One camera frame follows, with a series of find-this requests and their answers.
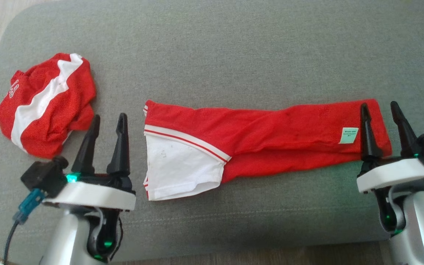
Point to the large grey sofa seat cushion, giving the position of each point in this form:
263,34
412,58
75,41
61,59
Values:
234,55

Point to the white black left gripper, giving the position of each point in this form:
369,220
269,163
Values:
98,195

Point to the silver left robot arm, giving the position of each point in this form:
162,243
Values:
64,243

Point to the red jersey shirt white sleeves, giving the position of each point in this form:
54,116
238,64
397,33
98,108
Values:
271,129

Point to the red shorts with white stripe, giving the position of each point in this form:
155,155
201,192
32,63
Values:
76,84

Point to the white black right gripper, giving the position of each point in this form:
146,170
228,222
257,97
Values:
388,173

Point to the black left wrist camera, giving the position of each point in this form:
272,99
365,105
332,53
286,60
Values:
42,176

